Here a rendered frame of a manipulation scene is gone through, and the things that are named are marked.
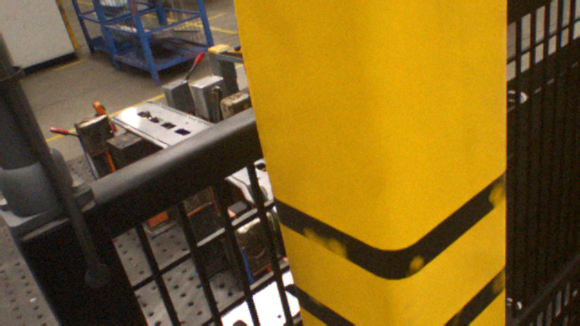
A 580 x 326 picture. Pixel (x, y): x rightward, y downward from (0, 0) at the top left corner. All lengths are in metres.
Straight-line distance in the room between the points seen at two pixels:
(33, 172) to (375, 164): 0.15
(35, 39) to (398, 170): 8.01
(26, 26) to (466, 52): 7.98
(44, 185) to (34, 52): 7.95
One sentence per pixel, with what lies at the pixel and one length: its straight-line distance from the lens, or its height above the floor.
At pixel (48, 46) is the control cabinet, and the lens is 8.23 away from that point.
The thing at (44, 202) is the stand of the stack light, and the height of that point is 1.56.
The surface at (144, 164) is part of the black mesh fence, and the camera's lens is 0.29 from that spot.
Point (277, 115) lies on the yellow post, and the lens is 0.26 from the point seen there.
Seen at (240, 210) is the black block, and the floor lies 0.99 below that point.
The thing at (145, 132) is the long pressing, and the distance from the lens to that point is 1.90.
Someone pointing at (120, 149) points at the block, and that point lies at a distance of 1.76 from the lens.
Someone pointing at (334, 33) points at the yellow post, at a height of 1.61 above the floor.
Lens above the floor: 1.66
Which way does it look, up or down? 28 degrees down
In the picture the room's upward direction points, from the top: 12 degrees counter-clockwise
